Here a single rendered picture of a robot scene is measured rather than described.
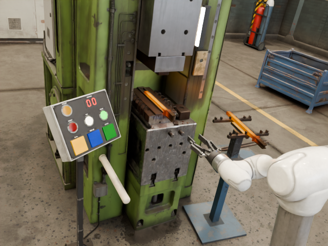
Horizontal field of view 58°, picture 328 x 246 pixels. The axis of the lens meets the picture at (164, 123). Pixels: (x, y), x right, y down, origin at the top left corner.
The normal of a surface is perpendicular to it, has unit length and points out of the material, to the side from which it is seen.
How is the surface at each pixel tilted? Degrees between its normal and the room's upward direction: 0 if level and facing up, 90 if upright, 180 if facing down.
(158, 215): 90
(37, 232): 0
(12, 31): 90
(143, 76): 90
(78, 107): 60
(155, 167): 90
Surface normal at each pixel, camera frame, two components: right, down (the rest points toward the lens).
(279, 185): -0.89, -0.01
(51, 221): 0.13, -0.87
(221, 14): 0.47, 0.47
